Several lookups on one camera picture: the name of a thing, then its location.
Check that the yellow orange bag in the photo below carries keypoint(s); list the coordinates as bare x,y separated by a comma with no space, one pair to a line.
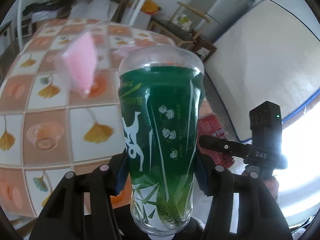
150,7

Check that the clear plastic container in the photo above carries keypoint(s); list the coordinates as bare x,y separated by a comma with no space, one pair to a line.
103,81

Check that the dark wooden stool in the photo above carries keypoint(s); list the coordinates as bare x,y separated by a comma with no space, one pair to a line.
203,48

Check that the white sack under table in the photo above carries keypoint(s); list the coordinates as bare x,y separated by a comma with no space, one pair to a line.
103,10

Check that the wooden chair black seat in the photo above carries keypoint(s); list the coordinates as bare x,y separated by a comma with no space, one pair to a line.
179,27

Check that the patterned tablecloth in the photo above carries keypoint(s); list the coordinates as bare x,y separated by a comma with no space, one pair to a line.
48,130

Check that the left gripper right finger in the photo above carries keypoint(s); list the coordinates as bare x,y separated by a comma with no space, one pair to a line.
259,216

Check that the pink mesh sponge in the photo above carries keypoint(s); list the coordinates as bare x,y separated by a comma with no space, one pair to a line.
80,59

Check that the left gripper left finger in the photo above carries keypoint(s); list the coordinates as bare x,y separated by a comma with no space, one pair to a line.
80,206

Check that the white mattress blue trim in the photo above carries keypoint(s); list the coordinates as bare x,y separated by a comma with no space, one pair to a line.
267,55

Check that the green label plastic bottle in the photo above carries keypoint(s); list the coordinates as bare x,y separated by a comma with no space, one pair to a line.
161,91

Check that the right hand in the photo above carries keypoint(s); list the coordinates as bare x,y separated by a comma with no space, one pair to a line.
271,183

